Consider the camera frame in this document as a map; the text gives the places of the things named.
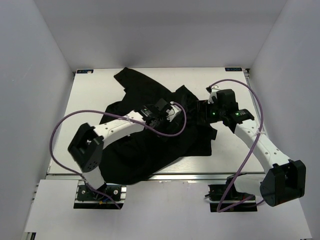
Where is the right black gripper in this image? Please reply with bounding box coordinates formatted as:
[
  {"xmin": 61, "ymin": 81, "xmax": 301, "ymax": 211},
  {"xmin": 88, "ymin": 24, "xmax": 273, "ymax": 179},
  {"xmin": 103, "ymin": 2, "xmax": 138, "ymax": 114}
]
[{"xmin": 191, "ymin": 99, "xmax": 225, "ymax": 125}]

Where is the black jacket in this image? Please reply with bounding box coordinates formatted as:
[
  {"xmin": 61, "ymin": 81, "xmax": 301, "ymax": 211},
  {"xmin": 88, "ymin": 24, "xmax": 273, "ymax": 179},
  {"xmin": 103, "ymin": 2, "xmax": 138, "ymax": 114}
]
[{"xmin": 99, "ymin": 67, "xmax": 218, "ymax": 185}]

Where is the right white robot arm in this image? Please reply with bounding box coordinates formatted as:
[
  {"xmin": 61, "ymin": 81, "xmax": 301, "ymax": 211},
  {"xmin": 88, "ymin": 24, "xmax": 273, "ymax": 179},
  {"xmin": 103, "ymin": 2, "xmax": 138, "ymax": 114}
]
[{"xmin": 197, "ymin": 85, "xmax": 306, "ymax": 207}]

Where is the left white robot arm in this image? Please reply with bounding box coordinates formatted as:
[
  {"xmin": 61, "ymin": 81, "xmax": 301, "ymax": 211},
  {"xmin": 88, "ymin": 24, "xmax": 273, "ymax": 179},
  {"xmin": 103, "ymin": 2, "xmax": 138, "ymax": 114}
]
[{"xmin": 67, "ymin": 99, "xmax": 187, "ymax": 200}]

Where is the blue table label right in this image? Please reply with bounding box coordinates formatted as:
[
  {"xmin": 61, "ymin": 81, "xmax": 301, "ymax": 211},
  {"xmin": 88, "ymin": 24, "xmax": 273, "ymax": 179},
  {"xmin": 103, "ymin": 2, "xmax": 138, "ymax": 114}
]
[{"xmin": 224, "ymin": 67, "xmax": 243, "ymax": 72}]

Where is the blue table label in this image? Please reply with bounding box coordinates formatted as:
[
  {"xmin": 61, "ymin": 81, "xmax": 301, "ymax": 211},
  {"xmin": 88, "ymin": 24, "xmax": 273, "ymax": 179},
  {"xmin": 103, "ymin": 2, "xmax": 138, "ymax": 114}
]
[
  {"xmin": 224, "ymin": 67, "xmax": 243, "ymax": 72},
  {"xmin": 76, "ymin": 69, "xmax": 94, "ymax": 74}
]

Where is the blue table label left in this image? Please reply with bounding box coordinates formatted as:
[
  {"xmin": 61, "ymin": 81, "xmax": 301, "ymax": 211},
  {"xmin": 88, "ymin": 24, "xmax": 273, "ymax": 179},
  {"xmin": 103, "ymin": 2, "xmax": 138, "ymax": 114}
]
[{"xmin": 76, "ymin": 69, "xmax": 94, "ymax": 74}]

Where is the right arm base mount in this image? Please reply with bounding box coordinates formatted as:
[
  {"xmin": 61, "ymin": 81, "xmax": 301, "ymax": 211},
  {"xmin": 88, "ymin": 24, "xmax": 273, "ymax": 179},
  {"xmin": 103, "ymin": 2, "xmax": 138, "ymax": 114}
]
[{"xmin": 204, "ymin": 174, "xmax": 258, "ymax": 213}]

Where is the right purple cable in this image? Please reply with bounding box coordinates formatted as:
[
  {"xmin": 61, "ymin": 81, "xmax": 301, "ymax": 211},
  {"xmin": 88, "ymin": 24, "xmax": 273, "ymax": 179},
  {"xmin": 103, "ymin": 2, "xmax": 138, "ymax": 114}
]
[{"xmin": 205, "ymin": 78, "xmax": 266, "ymax": 214}]

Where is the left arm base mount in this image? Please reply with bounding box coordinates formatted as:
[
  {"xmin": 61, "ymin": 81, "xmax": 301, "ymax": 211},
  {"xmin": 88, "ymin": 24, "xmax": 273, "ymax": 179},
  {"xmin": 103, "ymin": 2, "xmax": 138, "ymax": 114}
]
[{"xmin": 73, "ymin": 181, "xmax": 127, "ymax": 210}]

